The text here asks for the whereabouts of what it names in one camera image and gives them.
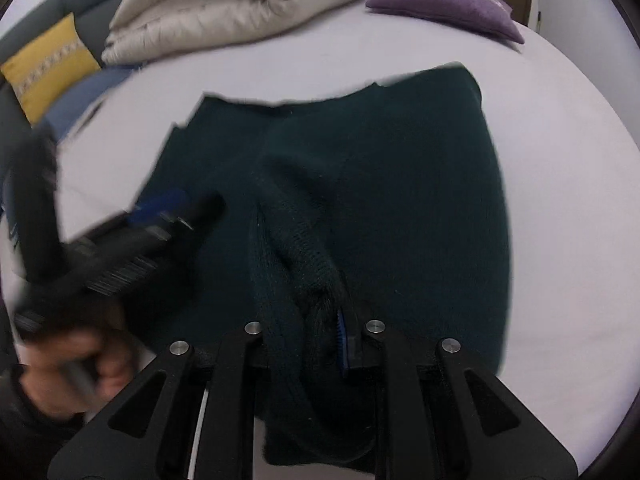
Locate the person's left forearm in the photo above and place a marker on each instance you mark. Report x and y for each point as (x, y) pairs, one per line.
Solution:
(30, 435)

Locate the person's left hand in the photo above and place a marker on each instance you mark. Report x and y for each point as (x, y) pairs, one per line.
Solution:
(100, 360)

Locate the dark green sweater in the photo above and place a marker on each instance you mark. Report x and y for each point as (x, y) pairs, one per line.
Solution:
(410, 185)

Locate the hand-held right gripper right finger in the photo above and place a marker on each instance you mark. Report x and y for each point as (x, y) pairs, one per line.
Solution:
(343, 345)

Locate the blue blanket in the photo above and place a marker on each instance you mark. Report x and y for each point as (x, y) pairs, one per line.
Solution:
(85, 97)

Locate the yellow patterned pillow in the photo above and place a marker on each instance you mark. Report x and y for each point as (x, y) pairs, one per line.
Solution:
(47, 70)

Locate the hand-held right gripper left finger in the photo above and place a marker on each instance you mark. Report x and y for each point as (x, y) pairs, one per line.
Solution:
(240, 360)

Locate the purple pillow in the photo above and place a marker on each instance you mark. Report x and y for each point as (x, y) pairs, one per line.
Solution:
(445, 2)

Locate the rolled beige duvet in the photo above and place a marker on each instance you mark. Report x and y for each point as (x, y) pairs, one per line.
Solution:
(240, 0)

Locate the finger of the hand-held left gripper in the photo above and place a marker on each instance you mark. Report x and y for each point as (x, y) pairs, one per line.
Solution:
(35, 200)
(165, 207)

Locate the grey padded headboard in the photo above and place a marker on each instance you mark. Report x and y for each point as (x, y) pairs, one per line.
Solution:
(60, 5)

